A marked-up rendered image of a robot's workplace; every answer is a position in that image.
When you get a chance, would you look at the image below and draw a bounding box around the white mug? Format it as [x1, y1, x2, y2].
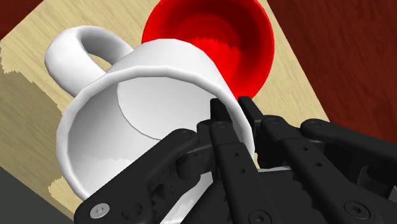
[44, 25, 256, 224]

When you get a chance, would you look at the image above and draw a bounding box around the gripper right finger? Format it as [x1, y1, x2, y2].
[238, 95, 397, 224]

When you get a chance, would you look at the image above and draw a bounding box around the red bowl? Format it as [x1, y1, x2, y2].
[141, 0, 275, 100]

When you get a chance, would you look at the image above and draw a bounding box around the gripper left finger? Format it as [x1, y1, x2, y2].
[73, 97, 274, 224]

